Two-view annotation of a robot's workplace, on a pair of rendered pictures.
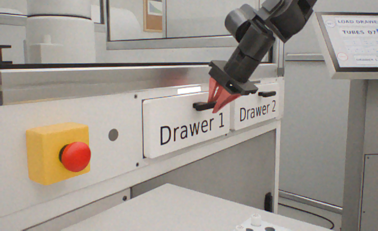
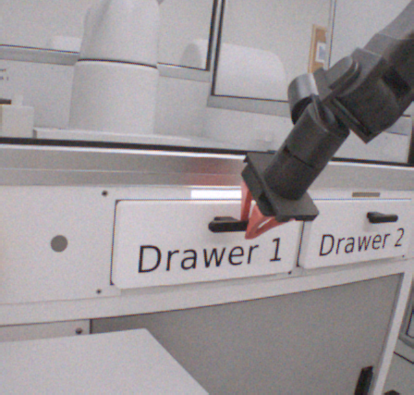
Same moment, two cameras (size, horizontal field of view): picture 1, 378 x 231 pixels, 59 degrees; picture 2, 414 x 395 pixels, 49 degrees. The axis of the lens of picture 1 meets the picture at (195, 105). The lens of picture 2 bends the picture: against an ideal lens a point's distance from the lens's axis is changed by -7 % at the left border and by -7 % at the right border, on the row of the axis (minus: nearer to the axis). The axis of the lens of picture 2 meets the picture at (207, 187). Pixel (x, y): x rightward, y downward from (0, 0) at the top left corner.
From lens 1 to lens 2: 0.25 m
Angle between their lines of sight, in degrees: 21
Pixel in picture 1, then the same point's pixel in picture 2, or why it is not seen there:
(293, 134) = not seen: outside the picture
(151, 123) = (123, 239)
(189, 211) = (124, 381)
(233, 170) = (301, 327)
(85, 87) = (18, 172)
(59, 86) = not seen: outside the picture
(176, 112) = (177, 228)
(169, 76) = (177, 168)
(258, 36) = (311, 126)
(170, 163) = (164, 301)
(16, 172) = not seen: outside the picture
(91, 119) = (25, 216)
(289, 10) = (364, 89)
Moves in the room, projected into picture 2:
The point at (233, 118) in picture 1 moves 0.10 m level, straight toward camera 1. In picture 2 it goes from (306, 250) to (284, 265)
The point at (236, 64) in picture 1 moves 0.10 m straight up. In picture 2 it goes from (277, 167) to (288, 81)
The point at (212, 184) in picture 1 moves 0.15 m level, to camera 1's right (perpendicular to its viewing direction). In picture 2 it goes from (251, 342) to (339, 364)
